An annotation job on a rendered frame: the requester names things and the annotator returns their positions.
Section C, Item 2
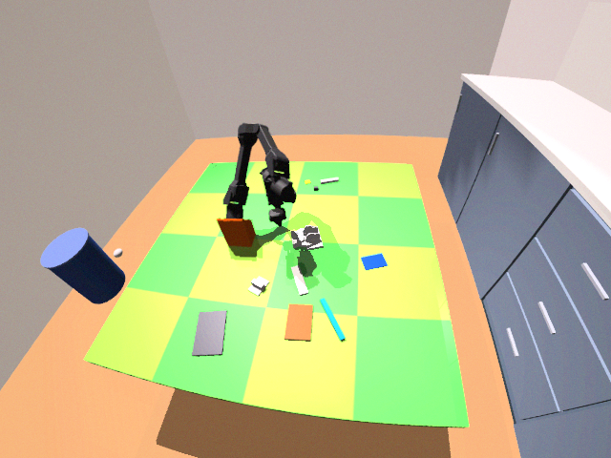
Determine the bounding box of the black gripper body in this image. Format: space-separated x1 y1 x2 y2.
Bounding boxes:
265 191 286 222

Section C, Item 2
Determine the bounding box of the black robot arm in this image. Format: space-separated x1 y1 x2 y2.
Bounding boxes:
222 123 297 219

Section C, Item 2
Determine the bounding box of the cyan flat bar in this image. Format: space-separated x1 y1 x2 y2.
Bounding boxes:
320 299 345 341

